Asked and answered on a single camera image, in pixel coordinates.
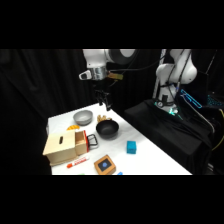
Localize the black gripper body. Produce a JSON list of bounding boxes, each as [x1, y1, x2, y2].
[[94, 87, 112, 103]]

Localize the blue cube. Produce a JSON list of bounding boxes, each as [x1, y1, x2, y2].
[[126, 140, 138, 155]]

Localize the wooden block with blue circle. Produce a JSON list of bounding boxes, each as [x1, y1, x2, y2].
[[93, 154, 117, 176]]

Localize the small wooden pieces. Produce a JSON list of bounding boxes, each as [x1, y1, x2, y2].
[[96, 114, 113, 123]]

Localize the grey metal bowl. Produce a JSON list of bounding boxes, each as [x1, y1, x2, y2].
[[73, 109, 94, 126]]

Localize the black bowl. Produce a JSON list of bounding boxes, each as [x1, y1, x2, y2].
[[95, 119, 120, 140]]

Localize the orange fruit slice toy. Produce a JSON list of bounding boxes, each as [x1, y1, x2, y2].
[[66, 124, 81, 131]]

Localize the wooden box with slot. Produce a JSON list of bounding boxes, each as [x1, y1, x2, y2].
[[42, 129, 89, 167]]

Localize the black covered robot stand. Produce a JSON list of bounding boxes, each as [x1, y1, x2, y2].
[[123, 98, 214, 176]]

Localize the red and white marker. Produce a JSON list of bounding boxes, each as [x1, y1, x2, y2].
[[66, 156, 90, 169]]

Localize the black curtain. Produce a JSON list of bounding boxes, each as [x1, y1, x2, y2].
[[0, 49, 224, 176]]

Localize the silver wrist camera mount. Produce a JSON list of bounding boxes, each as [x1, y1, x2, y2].
[[78, 66, 124, 82]]

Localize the black wire handle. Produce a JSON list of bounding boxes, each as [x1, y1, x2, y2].
[[87, 133, 100, 150]]

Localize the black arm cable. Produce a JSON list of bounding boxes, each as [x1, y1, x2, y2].
[[107, 53, 168, 74]]

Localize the yellow cable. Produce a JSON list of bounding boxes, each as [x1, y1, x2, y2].
[[211, 107, 224, 152]]

